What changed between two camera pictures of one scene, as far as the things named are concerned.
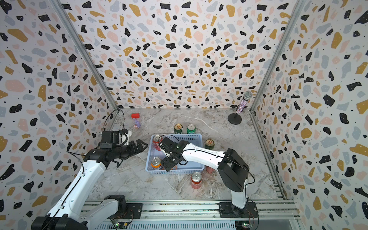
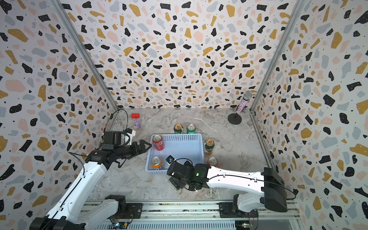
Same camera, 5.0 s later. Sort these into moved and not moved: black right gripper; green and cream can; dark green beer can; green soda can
Moved: black right gripper
Not moved: green and cream can; dark green beer can; green soda can
